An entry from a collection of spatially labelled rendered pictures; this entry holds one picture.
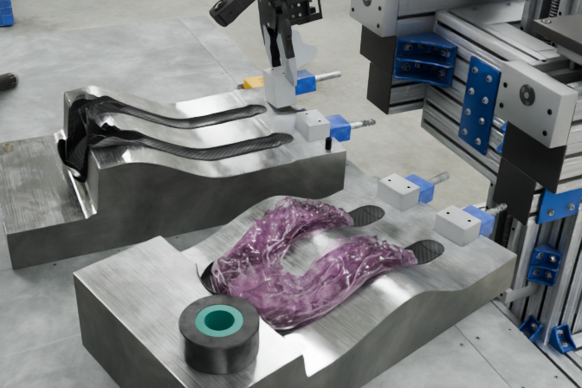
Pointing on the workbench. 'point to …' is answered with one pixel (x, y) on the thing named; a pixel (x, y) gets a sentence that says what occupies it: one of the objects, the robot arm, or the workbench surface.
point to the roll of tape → (219, 334)
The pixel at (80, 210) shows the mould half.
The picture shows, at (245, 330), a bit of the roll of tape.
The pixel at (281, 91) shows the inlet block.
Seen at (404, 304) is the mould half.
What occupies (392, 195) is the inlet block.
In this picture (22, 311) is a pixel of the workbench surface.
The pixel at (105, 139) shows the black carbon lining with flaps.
